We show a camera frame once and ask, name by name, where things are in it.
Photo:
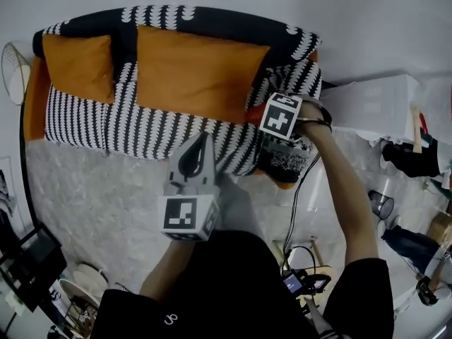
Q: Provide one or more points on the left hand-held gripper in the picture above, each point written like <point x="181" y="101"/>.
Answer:
<point x="178" y="215"/>

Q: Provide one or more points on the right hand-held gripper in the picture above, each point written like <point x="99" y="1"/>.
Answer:
<point x="279" y="118"/>

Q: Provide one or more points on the orange sofa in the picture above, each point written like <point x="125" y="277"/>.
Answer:
<point x="33" y="101"/>

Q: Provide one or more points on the person's left forearm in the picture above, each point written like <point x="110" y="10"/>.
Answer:
<point x="164" y="270"/>

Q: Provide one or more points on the person's right forearm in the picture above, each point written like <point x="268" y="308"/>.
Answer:
<point x="342" y="189"/>

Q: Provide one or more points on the black white striped blanket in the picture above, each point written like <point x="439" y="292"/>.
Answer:
<point x="141" y="132"/>

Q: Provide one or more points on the white water dispenser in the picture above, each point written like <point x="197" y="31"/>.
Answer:
<point x="370" y="104"/>

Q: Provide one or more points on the large orange cushion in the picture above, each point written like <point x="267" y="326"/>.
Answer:
<point x="197" y="72"/>

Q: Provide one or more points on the person's black shirt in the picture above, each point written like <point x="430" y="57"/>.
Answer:
<point x="229" y="288"/>

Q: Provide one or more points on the black mesh waste bin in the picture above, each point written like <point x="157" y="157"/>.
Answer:
<point x="381" y="205"/>

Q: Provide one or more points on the round white mirror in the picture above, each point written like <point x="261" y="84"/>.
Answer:
<point x="88" y="277"/>

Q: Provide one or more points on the small orange cushion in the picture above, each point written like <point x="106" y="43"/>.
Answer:
<point x="77" y="65"/>

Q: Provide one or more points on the black device with screen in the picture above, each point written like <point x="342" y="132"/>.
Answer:
<point x="295" y="282"/>

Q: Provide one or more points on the black glass side table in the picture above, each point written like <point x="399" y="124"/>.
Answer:
<point x="31" y="260"/>

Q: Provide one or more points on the black white poster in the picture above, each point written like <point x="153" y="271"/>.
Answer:
<point x="5" y="196"/>

